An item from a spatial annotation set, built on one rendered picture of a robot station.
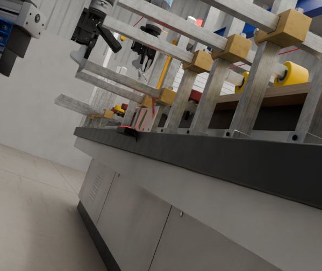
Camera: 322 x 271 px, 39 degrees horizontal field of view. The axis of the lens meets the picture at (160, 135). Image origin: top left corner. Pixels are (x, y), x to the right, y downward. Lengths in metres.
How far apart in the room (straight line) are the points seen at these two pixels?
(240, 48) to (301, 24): 0.25
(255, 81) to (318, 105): 0.26
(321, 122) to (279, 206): 0.14
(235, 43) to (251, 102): 0.24
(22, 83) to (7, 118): 0.73
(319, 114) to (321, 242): 0.20
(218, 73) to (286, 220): 0.58
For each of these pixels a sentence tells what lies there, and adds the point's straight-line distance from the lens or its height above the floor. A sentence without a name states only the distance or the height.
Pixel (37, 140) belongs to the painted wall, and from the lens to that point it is 9.32.
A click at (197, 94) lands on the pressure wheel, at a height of 0.89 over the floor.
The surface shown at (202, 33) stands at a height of 0.95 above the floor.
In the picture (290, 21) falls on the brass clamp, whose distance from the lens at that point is 0.92.
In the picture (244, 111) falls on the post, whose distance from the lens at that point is 0.94.
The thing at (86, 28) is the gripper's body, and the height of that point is 0.95.
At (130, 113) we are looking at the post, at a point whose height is 0.80.
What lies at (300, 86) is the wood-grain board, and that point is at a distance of 1.12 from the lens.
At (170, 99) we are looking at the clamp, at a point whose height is 0.84.
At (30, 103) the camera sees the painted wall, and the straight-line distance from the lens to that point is 9.31.
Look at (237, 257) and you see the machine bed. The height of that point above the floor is 0.45.
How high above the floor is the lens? 0.60
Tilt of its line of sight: 4 degrees up
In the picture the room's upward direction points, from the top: 20 degrees clockwise
